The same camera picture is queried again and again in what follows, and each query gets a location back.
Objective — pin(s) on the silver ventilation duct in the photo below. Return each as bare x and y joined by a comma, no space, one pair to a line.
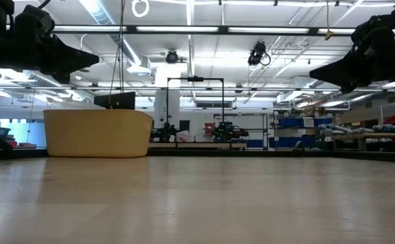
41,78
95,10

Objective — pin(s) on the small black clamp lever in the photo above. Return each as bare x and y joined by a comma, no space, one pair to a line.
298,147

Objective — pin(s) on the wooden station table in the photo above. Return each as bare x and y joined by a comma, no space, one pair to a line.
200,145

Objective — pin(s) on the black ceiling disc lamp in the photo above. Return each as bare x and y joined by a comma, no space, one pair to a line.
84,70

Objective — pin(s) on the small black ceiling camera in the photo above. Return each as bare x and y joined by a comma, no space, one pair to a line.
172,57

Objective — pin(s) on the yellow hanging tag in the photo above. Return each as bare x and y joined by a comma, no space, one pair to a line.
329,35

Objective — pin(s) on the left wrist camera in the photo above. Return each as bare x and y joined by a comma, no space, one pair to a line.
34,20

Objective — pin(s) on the white plastic bag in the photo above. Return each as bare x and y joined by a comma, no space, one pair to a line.
185,136

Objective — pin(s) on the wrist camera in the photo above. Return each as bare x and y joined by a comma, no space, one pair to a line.
373,34
34,20

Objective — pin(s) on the black aluminium table frame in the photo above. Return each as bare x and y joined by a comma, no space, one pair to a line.
285,155

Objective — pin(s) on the yellow plastic bin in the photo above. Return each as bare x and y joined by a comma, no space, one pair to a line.
95,135

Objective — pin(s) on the white pillar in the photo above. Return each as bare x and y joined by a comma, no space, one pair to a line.
160,112

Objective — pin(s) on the long light bar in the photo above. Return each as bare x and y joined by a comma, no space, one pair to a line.
131,29

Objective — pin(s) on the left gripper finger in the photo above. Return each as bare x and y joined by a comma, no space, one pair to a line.
65,51
65,69

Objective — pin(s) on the black robot station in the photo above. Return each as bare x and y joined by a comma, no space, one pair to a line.
165,132

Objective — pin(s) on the wooden workbench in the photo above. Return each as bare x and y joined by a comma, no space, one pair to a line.
370,136

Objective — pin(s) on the red box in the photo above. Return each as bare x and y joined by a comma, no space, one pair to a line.
209,128

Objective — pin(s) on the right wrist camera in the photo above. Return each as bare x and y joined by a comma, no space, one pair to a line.
373,34

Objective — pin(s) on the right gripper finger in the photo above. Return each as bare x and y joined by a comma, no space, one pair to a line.
348,83
346,66

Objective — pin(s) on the grey rolled bundle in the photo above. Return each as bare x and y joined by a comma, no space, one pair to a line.
339,128
390,128

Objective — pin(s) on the metal shelf with blue bins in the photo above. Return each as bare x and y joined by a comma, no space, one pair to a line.
288,122

